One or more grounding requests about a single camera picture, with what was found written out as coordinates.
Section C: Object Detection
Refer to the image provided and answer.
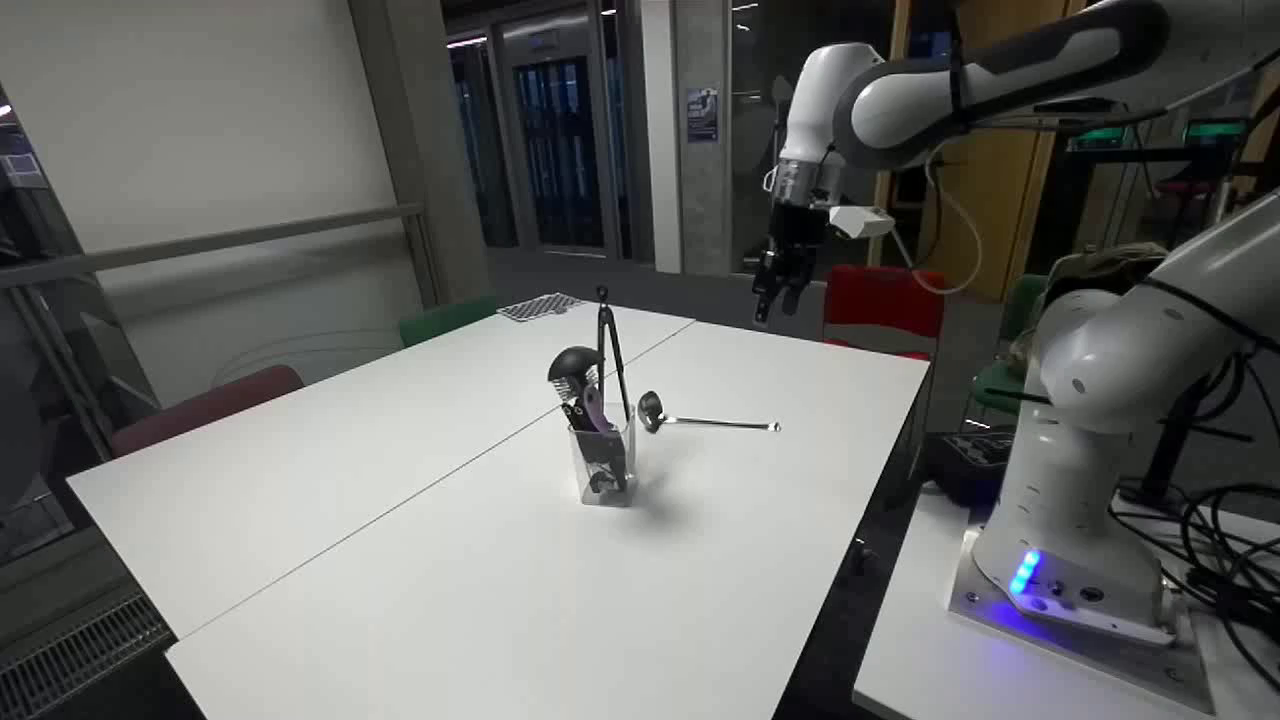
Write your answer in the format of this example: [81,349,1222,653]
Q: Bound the black patterned keyboard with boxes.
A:
[498,294,580,323]

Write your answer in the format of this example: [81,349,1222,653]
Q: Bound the black plastic ladle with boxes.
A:
[542,343,607,433]

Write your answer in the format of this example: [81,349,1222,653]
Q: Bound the green chair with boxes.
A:
[396,294,505,353]
[969,271,1054,417]

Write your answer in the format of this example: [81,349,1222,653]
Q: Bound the olive backpack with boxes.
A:
[1042,239,1164,305]

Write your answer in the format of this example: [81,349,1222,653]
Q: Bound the floor vent grate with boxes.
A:
[0,591,170,720]

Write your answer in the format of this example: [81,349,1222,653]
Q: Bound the thin wrist camera cable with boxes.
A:
[882,157,987,302]

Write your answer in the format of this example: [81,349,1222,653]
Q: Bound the black control box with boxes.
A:
[921,430,1015,514]

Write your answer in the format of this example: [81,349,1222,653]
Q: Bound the green glowing sign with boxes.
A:
[1077,122,1140,151]
[1182,117,1257,147]

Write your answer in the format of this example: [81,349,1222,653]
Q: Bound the small poster on pillar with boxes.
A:
[684,83,725,147]

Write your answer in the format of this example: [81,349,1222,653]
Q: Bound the metal ladle spoon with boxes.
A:
[635,390,785,436]

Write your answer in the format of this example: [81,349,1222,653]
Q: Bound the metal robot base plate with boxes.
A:
[948,525,1219,718]

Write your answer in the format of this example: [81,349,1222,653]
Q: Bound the dark red chair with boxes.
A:
[107,362,306,462]

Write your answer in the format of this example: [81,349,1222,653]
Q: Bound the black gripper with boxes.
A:
[746,198,830,330]

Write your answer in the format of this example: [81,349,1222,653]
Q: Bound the grey metal handrail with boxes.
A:
[0,199,428,297]

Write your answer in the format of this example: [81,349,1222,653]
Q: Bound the long thin dark utensil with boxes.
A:
[590,284,635,417]

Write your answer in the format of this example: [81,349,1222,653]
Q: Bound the black cable bundle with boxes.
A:
[1110,480,1280,698]

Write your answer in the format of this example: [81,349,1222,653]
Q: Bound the glass double door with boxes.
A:
[490,11,618,257]

